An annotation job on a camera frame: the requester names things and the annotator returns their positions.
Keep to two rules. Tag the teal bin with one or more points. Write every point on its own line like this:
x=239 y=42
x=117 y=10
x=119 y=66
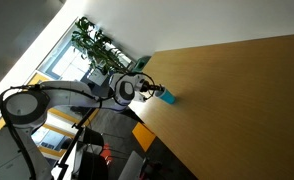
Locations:
x=141 y=64

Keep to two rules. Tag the black tripod stand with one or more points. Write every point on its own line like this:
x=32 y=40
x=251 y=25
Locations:
x=74 y=136

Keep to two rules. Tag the blue plastic cup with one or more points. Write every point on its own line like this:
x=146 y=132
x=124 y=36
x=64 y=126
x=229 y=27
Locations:
x=167 y=96

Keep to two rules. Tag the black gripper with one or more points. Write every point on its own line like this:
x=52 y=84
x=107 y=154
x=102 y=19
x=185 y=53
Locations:
x=147 y=88

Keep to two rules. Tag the black office chair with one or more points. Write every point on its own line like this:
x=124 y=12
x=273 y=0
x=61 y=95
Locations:
x=93 y=156

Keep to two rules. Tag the green leafy indoor plant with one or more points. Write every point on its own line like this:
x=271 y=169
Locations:
x=93 y=43

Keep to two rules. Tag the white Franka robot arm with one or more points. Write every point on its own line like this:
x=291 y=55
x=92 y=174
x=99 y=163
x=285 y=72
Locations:
x=67 y=95

